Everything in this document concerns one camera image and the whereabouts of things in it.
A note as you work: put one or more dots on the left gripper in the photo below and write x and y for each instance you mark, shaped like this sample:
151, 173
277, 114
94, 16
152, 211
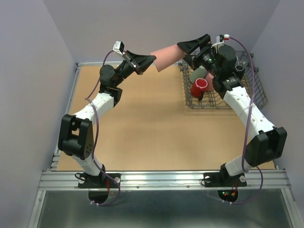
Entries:
142, 61

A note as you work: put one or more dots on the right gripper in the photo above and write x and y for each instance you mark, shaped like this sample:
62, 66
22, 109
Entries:
191, 45

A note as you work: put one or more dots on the pink cup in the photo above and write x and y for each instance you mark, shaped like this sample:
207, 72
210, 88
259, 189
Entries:
167, 56
209, 78

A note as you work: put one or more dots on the green plastic cup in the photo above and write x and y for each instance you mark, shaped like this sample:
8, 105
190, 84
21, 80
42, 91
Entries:
198, 73

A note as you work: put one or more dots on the red mug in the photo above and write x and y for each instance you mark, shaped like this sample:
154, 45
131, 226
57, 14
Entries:
199, 87

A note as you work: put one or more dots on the black mug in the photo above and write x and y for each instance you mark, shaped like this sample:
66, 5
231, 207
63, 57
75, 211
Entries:
239, 71

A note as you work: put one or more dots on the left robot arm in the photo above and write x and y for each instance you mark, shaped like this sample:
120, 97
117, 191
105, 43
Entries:
76, 137

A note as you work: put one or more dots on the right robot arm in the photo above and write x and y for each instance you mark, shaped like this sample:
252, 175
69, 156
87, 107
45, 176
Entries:
263, 142

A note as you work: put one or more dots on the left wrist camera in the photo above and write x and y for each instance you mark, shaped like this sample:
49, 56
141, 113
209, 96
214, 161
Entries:
119, 48

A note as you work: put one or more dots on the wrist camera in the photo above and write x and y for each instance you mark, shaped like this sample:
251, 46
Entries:
220, 40
119, 48

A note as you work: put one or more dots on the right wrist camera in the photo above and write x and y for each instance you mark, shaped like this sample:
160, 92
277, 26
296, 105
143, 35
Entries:
220, 40

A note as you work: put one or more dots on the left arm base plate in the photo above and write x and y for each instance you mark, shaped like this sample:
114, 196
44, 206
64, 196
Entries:
86, 181

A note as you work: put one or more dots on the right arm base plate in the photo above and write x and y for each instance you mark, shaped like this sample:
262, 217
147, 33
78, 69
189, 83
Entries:
218, 179

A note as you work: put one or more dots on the aluminium rail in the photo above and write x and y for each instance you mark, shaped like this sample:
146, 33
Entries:
156, 180

